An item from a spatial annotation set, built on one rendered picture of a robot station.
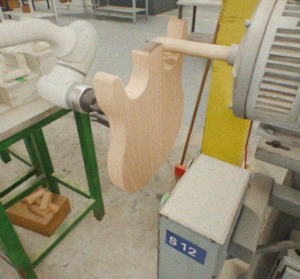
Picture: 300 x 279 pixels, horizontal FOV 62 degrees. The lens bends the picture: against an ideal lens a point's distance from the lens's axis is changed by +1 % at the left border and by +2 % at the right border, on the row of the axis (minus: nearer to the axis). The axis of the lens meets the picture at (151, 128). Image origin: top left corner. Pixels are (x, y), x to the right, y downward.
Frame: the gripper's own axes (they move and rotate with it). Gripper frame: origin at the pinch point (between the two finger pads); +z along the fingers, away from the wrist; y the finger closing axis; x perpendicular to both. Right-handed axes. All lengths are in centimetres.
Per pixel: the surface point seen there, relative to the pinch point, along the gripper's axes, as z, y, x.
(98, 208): -48, -9, -94
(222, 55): 18.0, -6.0, 19.3
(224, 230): 30.6, 26.5, 10.1
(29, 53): -66, -13, 3
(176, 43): 6.6, -6.5, 20.3
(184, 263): 26.5, 29.6, 1.6
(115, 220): -41, -14, -108
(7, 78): -62, 1, -1
